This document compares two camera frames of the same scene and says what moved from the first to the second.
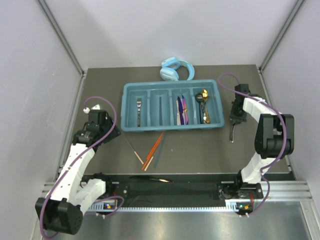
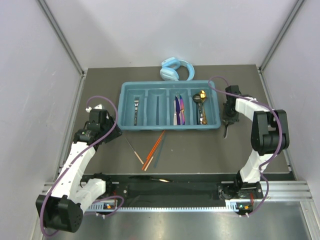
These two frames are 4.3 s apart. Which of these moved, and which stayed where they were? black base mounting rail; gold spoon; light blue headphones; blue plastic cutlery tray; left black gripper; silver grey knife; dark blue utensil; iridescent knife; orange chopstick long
Moved: iridescent knife; dark blue utensil; gold spoon
Stayed: blue plastic cutlery tray; left black gripper; light blue headphones; orange chopstick long; black base mounting rail; silver grey knife
